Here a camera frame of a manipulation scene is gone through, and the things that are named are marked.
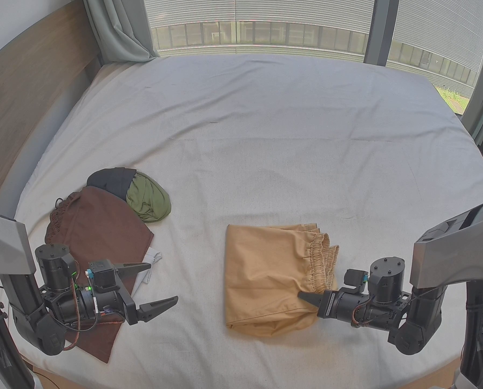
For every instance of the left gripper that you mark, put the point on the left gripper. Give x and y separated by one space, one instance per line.
107 304

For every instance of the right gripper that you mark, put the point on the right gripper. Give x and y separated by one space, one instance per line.
342 306

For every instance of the tan shorts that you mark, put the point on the tan shorts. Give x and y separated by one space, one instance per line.
265 274

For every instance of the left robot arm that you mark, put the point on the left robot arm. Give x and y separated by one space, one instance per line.
6 241

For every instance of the bed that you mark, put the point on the bed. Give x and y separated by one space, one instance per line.
286 116

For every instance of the white garment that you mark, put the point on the white garment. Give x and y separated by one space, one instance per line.
150 257

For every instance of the brown shorts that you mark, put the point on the brown shorts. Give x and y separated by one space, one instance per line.
99 225

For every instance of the green garment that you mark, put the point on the green garment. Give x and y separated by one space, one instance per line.
150 199

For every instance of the black garment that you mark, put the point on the black garment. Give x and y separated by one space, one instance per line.
107 180

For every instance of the grey-green curtain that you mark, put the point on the grey-green curtain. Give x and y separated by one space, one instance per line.
111 22

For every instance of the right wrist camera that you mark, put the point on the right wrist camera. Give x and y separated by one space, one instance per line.
354 276

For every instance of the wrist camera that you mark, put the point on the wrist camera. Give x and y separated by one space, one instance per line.
101 274
354 276

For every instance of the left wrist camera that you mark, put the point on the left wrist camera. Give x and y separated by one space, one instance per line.
101 274

